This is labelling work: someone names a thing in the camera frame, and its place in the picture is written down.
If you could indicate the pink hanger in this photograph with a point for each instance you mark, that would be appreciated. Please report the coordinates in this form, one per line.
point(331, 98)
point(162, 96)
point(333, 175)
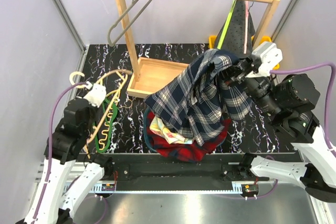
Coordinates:
point(246, 28)

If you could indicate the lime green hanger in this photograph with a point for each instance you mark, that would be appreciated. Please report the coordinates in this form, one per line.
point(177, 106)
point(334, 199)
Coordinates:
point(222, 34)

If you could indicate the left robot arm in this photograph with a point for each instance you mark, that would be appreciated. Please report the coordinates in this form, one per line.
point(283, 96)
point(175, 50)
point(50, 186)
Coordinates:
point(52, 203)

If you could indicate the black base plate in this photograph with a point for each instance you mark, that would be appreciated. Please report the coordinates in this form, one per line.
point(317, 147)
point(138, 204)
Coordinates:
point(155, 174)

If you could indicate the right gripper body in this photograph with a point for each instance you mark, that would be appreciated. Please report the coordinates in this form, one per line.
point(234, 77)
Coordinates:
point(238, 73)

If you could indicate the red plaid skirt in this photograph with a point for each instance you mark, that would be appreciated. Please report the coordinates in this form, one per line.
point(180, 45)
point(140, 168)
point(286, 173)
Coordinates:
point(192, 153)

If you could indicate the grey dotted skirt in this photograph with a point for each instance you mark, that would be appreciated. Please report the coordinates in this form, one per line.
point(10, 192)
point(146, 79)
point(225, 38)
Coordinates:
point(234, 39)

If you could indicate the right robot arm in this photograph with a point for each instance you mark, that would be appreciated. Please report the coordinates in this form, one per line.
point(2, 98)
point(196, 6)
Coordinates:
point(288, 97)

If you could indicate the cream wavy hanger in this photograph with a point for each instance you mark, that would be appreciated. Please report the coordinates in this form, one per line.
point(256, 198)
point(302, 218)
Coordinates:
point(114, 97)

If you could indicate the navy plaid skirt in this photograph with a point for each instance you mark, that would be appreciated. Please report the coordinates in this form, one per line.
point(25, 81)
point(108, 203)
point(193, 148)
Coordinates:
point(196, 102)

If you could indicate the wooden hanger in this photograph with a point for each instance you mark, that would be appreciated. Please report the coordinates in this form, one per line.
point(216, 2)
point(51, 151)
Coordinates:
point(122, 73)

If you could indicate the teal plastic tray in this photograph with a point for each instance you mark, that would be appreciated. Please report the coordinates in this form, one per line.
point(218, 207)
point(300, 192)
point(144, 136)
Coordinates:
point(147, 119)

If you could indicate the floral pastel skirt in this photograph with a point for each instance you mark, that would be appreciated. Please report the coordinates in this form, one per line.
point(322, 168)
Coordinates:
point(158, 127)

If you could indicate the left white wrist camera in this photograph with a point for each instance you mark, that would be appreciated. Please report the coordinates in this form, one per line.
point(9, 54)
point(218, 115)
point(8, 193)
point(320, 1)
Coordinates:
point(96, 95)

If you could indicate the yellow plastic bin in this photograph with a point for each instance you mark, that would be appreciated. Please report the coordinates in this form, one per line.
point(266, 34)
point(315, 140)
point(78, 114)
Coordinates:
point(211, 41)

